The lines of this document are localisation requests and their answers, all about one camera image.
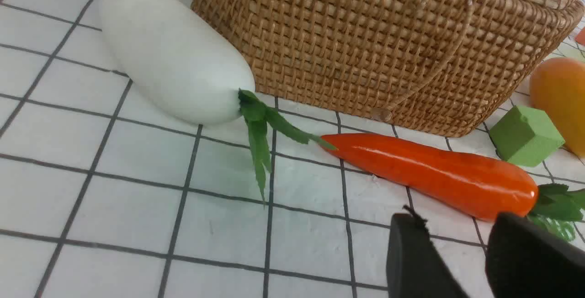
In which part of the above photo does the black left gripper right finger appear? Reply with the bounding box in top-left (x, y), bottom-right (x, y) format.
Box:
top-left (485, 213), bottom-right (585, 298)

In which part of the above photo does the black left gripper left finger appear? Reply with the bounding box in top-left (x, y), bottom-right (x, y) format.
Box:
top-left (386, 206), bottom-right (468, 298)

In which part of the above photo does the orange carrot with green leaves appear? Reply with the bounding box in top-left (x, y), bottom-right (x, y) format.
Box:
top-left (320, 132), bottom-right (584, 242)

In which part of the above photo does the orange yellow mango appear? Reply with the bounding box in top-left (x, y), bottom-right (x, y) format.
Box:
top-left (529, 57), bottom-right (585, 158)

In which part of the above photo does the white radish with green leaves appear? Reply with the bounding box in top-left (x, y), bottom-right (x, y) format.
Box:
top-left (98, 0), bottom-right (336, 197)

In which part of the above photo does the green foam cube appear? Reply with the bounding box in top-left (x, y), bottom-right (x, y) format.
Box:
top-left (489, 106), bottom-right (565, 167)

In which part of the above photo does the woven wicker basket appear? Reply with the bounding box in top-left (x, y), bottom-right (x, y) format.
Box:
top-left (191, 0), bottom-right (584, 137)

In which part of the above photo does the orange foam cube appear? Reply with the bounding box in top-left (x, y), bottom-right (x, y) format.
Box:
top-left (574, 28), bottom-right (585, 46)

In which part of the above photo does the white checkered tablecloth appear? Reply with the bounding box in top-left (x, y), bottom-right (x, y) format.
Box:
top-left (0, 0), bottom-right (585, 298)

